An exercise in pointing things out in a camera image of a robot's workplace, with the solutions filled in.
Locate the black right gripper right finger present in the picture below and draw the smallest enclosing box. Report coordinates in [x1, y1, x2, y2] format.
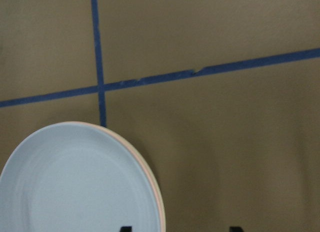
[229, 226, 244, 232]

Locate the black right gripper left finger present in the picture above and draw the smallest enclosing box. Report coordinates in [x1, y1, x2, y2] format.
[119, 226, 132, 232]

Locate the pink plate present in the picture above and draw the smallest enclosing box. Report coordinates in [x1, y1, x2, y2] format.
[62, 121, 165, 232]

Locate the blue plate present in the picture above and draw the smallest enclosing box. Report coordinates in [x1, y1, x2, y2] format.
[0, 122, 166, 231]

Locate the cream plate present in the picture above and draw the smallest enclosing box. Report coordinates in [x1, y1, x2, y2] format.
[99, 125, 167, 232]

